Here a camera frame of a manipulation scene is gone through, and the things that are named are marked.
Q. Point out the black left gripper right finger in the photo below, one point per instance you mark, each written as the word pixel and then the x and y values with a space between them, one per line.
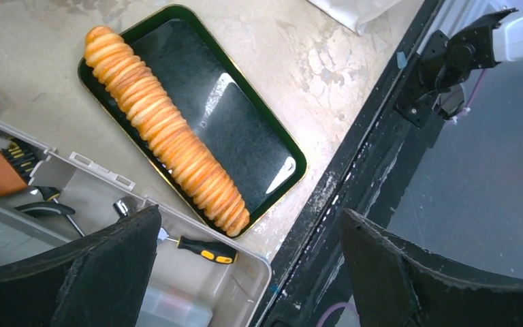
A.
pixel 397 283

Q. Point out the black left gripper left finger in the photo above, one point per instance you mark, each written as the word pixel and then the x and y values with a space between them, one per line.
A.
pixel 97 280

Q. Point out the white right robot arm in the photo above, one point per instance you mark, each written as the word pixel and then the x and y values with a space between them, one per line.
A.
pixel 446 62

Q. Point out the grey open toolbox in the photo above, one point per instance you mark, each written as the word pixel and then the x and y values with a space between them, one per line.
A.
pixel 71 198

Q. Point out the stubby black yellow screwdriver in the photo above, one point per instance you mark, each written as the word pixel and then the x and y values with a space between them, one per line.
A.
pixel 213 251

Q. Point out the orange spiral bread loaf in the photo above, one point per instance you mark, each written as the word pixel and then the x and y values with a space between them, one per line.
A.
pixel 150 110

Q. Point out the orange hex key holder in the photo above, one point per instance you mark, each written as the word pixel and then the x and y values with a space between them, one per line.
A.
pixel 17 162

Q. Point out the black rectangular tray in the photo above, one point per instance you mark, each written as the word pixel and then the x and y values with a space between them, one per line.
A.
pixel 220 105

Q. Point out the beige canvas tote bag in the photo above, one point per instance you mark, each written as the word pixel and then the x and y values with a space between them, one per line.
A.
pixel 354 14

